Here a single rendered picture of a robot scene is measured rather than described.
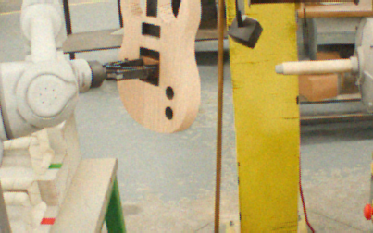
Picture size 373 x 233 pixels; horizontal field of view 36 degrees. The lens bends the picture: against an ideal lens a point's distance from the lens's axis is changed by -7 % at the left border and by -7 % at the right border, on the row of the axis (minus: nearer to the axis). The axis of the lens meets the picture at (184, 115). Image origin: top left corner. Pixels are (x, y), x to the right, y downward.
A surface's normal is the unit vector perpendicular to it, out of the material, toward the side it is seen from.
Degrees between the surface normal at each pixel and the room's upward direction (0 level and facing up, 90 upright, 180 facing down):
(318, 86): 90
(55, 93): 76
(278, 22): 90
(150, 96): 80
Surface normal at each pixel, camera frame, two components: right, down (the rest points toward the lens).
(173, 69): -0.79, 0.14
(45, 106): 0.40, -0.01
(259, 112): -0.04, 0.39
